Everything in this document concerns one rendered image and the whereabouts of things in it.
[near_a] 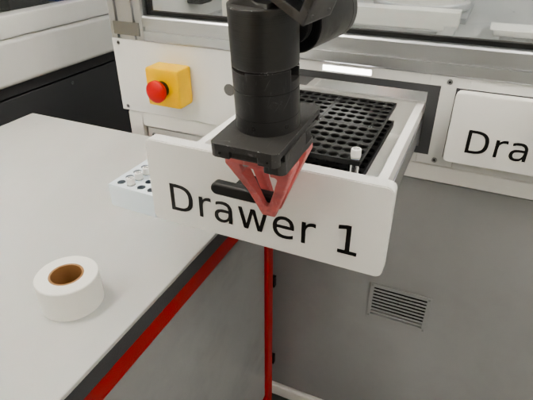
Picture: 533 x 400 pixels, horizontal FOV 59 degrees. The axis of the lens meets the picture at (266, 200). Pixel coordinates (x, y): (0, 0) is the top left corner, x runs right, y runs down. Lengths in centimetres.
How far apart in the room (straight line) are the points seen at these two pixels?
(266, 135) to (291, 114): 3
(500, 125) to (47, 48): 105
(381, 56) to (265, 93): 41
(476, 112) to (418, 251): 29
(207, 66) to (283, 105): 51
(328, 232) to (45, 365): 32
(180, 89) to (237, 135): 49
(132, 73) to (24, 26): 38
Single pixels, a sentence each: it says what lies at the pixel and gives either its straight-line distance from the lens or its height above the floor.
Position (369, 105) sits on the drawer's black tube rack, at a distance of 76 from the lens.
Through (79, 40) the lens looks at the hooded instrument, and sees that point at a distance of 143.
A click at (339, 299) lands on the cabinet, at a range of 105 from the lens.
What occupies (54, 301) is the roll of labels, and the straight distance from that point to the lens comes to 57.
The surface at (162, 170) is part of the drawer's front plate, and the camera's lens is 58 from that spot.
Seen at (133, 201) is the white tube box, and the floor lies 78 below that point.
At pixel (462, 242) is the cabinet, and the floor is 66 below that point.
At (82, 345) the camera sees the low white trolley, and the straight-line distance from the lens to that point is 56.
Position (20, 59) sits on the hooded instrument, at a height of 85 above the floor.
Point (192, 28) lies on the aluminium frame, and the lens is 90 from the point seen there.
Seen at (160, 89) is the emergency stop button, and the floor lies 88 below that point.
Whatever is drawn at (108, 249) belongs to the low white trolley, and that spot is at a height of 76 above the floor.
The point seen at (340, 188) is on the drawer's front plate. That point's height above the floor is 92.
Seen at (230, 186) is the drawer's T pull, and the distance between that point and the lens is 49.
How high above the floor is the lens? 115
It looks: 31 degrees down
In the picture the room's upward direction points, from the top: straight up
